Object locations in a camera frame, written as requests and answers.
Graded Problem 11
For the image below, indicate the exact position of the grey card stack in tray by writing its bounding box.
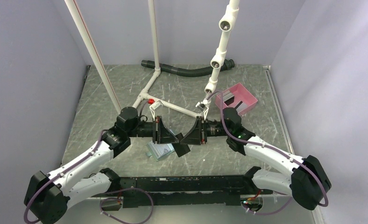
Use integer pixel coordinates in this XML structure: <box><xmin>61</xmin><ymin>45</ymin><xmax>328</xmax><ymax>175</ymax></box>
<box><xmin>222</xmin><ymin>92</ymin><xmax>235</xmax><ymax>106</ymax></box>

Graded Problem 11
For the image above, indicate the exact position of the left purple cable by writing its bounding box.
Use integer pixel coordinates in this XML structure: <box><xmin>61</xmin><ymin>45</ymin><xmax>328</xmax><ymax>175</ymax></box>
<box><xmin>23</xmin><ymin>130</ymin><xmax>154</xmax><ymax>224</ymax></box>

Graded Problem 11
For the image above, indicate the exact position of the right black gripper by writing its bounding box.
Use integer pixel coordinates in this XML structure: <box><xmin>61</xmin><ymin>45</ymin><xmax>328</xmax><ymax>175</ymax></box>
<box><xmin>180</xmin><ymin>116</ymin><xmax>231</xmax><ymax>145</ymax></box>

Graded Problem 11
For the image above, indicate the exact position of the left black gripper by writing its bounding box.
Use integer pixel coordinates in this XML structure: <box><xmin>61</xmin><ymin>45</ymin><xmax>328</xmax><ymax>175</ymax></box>
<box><xmin>127</xmin><ymin>116</ymin><xmax>179</xmax><ymax>144</ymax></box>

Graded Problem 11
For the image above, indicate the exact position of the black corrugated hose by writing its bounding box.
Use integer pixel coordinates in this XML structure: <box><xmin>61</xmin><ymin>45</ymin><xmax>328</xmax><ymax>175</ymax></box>
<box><xmin>141</xmin><ymin>59</ymin><xmax>235</xmax><ymax>78</ymax></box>

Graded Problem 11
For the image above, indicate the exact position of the white PVC pipe frame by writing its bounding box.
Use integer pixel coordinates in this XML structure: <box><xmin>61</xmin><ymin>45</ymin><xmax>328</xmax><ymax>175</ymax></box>
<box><xmin>64</xmin><ymin>0</ymin><xmax>240</xmax><ymax>118</ymax></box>

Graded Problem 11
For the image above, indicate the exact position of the pink plastic card tray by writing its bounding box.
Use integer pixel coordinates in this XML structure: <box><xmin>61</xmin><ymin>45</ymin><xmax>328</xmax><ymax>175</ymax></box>
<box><xmin>215</xmin><ymin>83</ymin><xmax>258</xmax><ymax>116</ymax></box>

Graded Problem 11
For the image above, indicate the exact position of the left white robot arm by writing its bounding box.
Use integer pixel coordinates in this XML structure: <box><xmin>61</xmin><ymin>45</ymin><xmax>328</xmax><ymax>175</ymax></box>
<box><xmin>23</xmin><ymin>106</ymin><xmax>183</xmax><ymax>224</ymax></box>

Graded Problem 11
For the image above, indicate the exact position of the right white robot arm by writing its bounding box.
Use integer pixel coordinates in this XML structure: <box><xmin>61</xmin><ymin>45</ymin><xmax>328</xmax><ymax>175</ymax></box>
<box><xmin>180</xmin><ymin>108</ymin><xmax>332</xmax><ymax>210</ymax></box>

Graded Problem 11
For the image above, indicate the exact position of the black credit card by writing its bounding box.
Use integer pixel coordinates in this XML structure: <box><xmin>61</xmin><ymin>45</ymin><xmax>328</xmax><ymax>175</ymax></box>
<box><xmin>172</xmin><ymin>142</ymin><xmax>191</xmax><ymax>158</ymax></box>

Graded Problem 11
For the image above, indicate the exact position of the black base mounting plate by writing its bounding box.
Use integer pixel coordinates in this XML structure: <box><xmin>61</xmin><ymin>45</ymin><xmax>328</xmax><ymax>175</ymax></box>
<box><xmin>97</xmin><ymin>175</ymin><xmax>272</xmax><ymax>208</ymax></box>

